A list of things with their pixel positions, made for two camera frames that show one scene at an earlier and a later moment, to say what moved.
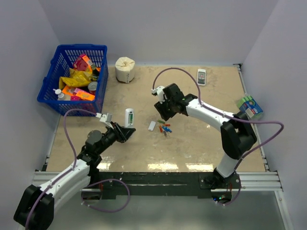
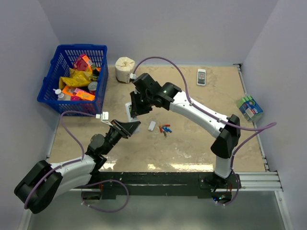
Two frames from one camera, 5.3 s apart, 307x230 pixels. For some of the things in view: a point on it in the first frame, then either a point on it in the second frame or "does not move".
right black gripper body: x=166 y=109 → x=141 y=106
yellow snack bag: x=76 y=77 does not move
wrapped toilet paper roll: x=124 y=69 does not move
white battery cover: x=152 y=125 does not move
